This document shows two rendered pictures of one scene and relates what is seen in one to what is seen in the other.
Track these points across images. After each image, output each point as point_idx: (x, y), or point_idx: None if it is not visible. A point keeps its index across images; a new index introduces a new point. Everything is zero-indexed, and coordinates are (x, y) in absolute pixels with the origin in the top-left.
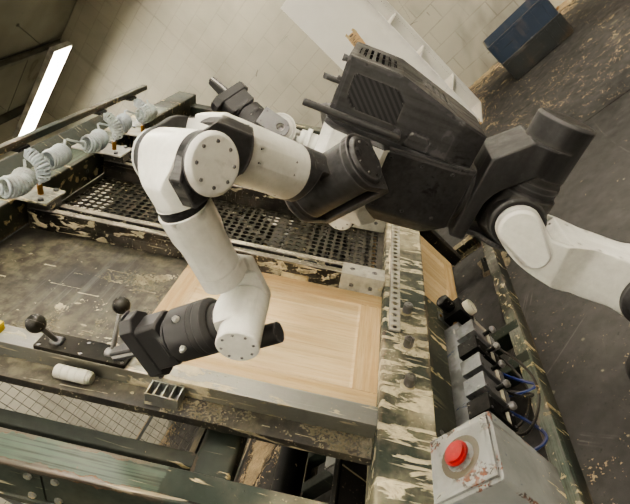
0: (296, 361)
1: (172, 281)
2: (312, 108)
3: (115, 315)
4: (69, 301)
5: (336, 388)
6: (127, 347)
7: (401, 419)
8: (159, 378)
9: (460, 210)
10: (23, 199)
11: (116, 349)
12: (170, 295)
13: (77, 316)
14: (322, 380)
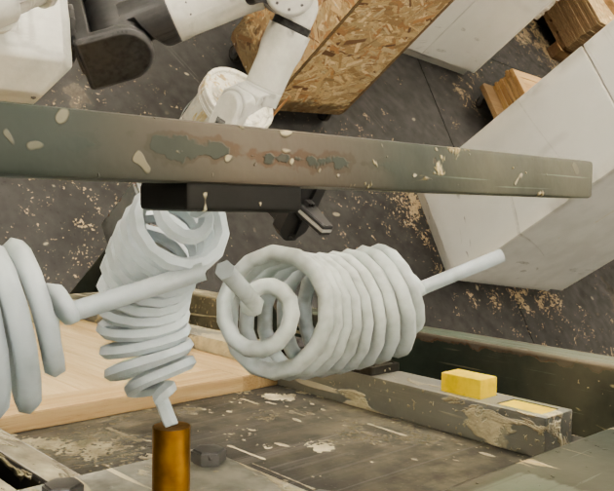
0: (70, 340)
1: (37, 434)
2: None
3: (228, 418)
4: (296, 450)
5: (77, 326)
6: (318, 210)
7: (81, 297)
8: (295, 240)
9: None
10: (288, 484)
11: (326, 220)
12: (101, 396)
13: (298, 430)
14: (76, 331)
